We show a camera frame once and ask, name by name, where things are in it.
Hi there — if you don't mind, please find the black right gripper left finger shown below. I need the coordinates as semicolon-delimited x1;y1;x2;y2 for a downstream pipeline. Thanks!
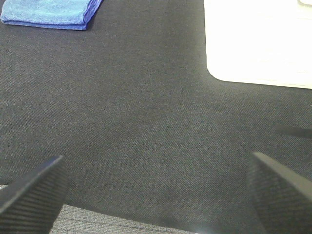
0;156;68;234

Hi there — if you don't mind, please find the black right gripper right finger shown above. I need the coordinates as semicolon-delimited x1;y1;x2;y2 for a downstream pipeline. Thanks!
247;152;312;234

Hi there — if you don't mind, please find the blue towel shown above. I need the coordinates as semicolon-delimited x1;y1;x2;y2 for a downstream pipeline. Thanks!
0;0;101;31

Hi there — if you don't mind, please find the black fabric table cloth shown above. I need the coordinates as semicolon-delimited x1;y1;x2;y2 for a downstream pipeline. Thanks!
0;0;312;234

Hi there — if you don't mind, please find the white plastic storage box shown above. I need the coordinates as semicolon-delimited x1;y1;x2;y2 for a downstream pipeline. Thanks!
204;0;312;89

